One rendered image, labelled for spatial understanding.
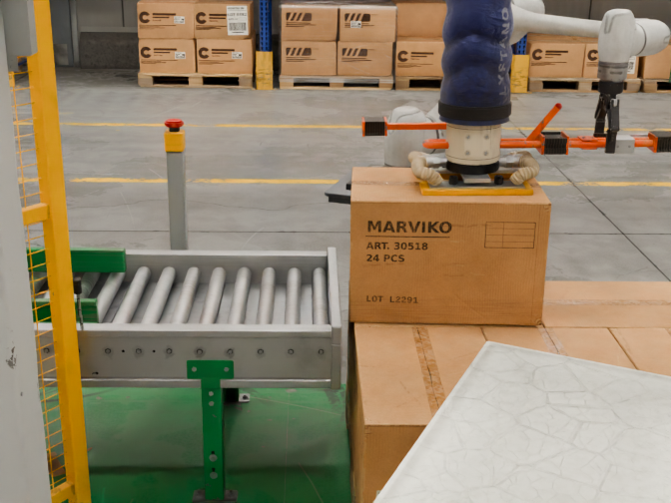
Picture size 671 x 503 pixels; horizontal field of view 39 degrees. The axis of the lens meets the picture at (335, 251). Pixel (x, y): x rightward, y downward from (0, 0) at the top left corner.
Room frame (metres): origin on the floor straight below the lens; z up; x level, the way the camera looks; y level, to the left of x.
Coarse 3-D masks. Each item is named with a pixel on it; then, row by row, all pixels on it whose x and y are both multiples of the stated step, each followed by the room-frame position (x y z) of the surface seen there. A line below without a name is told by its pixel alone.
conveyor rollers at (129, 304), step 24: (48, 288) 2.93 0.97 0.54; (144, 288) 2.99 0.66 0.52; (168, 288) 2.96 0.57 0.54; (192, 288) 2.95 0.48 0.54; (216, 288) 2.94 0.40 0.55; (240, 288) 2.94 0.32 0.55; (264, 288) 2.95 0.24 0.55; (288, 288) 2.97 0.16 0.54; (120, 312) 2.72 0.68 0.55; (216, 312) 2.78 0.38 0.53; (240, 312) 2.75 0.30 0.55; (264, 312) 2.74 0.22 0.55; (288, 312) 2.76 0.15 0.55
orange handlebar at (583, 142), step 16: (400, 128) 3.14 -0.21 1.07; (416, 128) 3.14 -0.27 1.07; (432, 128) 3.14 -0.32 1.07; (432, 144) 2.86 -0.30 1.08; (448, 144) 2.86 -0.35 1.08; (512, 144) 2.86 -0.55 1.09; (528, 144) 2.86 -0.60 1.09; (576, 144) 2.86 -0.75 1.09; (592, 144) 2.86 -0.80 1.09; (640, 144) 2.86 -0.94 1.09
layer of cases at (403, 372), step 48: (576, 288) 3.01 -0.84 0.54; (624, 288) 3.02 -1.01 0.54; (384, 336) 2.59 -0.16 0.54; (432, 336) 2.60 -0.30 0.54; (480, 336) 2.60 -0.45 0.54; (528, 336) 2.61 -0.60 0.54; (576, 336) 2.62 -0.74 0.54; (624, 336) 2.62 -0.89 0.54; (384, 384) 2.28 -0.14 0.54; (432, 384) 2.29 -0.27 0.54; (384, 432) 2.07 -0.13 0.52; (384, 480) 2.07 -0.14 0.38
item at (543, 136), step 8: (544, 136) 2.91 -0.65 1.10; (552, 136) 2.91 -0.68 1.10; (560, 136) 2.91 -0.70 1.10; (568, 136) 2.86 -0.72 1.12; (544, 144) 2.85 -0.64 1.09; (552, 144) 2.85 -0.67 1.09; (560, 144) 2.85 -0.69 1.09; (568, 144) 2.85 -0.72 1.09; (544, 152) 2.84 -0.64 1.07; (552, 152) 2.84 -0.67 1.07; (560, 152) 2.84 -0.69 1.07
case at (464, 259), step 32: (352, 192) 2.78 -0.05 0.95; (384, 192) 2.78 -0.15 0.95; (416, 192) 2.78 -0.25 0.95; (352, 224) 2.69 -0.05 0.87; (384, 224) 2.69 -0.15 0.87; (416, 224) 2.69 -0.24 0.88; (448, 224) 2.68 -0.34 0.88; (480, 224) 2.68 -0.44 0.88; (512, 224) 2.68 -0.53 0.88; (544, 224) 2.68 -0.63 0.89; (352, 256) 2.69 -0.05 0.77; (384, 256) 2.69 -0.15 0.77; (416, 256) 2.69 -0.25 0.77; (448, 256) 2.68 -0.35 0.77; (480, 256) 2.68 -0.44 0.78; (512, 256) 2.68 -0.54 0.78; (544, 256) 2.68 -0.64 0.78; (352, 288) 2.69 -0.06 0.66; (384, 288) 2.69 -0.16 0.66; (416, 288) 2.69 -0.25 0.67; (448, 288) 2.68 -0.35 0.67; (480, 288) 2.68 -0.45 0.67; (512, 288) 2.68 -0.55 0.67; (352, 320) 2.69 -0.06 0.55; (384, 320) 2.69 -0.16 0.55; (416, 320) 2.69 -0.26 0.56; (448, 320) 2.68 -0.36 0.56; (480, 320) 2.68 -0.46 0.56; (512, 320) 2.68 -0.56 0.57
